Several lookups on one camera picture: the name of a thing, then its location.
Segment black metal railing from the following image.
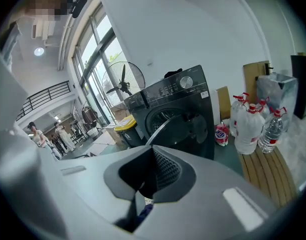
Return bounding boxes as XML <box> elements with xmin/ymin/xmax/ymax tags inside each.
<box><xmin>16</xmin><ymin>80</ymin><xmax>72</xmax><ymax>122</ymax></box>

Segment black round washing machine door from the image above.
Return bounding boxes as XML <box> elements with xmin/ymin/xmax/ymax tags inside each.
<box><xmin>144</xmin><ymin>113</ymin><xmax>209</xmax><ymax>148</ymax></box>

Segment clothes rack with garments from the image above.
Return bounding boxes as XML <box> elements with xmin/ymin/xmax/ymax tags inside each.
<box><xmin>81</xmin><ymin>104</ymin><xmax>99</xmax><ymax>130</ymax></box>

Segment wooden slat bench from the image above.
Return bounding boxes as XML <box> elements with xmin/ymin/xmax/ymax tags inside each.
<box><xmin>237</xmin><ymin>146</ymin><xmax>299</xmax><ymax>208</ymax></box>

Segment black cabinet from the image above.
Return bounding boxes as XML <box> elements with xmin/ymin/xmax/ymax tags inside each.
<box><xmin>290</xmin><ymin>54</ymin><xmax>306</xmax><ymax>120</ymax></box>

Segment large framed window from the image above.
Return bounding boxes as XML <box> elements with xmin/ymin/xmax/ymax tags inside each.
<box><xmin>71</xmin><ymin>3</ymin><xmax>124</xmax><ymax>126</ymax></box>

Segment black washing machine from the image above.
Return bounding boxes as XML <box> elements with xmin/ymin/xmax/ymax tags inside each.
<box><xmin>123</xmin><ymin>64</ymin><xmax>216</xmax><ymax>161</ymax></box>

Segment wooden board with black handle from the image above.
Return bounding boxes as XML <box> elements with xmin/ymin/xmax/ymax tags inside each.
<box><xmin>243</xmin><ymin>60</ymin><xmax>275</xmax><ymax>105</ymax></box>

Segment clear water bottle red cap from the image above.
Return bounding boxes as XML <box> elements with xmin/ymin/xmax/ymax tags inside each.
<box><xmin>257</xmin><ymin>106</ymin><xmax>288</xmax><ymax>154</ymax></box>
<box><xmin>257</xmin><ymin>96</ymin><xmax>272</xmax><ymax>120</ymax></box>

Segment yellow lid trash bin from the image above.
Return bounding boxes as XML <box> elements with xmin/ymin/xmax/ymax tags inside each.
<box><xmin>113</xmin><ymin>115</ymin><xmax>145</xmax><ymax>149</ymax></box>

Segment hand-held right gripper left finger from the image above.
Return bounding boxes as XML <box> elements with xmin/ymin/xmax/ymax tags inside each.
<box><xmin>58</xmin><ymin>145</ymin><xmax>159</xmax><ymax>233</ymax></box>

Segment black head-worn camera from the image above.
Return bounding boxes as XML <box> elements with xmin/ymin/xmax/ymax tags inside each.
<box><xmin>64</xmin><ymin>0</ymin><xmax>89</xmax><ymax>19</ymax></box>

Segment large white water jug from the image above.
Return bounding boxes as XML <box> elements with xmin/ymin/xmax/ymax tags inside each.
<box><xmin>233</xmin><ymin>103</ymin><xmax>267</xmax><ymax>156</ymax></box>
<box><xmin>228</xmin><ymin>92</ymin><xmax>251</xmax><ymax>138</ymax></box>

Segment brown cardboard sheet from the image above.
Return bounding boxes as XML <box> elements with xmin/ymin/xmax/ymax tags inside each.
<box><xmin>215</xmin><ymin>85</ymin><xmax>232</xmax><ymax>121</ymax></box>

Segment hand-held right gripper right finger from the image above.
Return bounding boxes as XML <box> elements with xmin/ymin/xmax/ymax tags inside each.
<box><xmin>134</xmin><ymin>145</ymin><xmax>278</xmax><ymax>240</ymax></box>

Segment black standing fan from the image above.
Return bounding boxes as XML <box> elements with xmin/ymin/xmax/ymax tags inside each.
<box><xmin>101</xmin><ymin>61</ymin><xmax>147</xmax><ymax>110</ymax></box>

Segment black cloth item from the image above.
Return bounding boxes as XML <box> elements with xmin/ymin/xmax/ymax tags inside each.
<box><xmin>163</xmin><ymin>68</ymin><xmax>184</xmax><ymax>79</ymax></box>

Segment red white detergent bag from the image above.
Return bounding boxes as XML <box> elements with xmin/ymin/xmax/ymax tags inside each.
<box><xmin>214</xmin><ymin>122</ymin><xmax>230</xmax><ymax>147</ymax></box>

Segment flat cardboard boxes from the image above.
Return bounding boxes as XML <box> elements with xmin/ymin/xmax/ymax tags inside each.
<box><xmin>89</xmin><ymin>130</ymin><xmax>117</xmax><ymax>156</ymax></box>

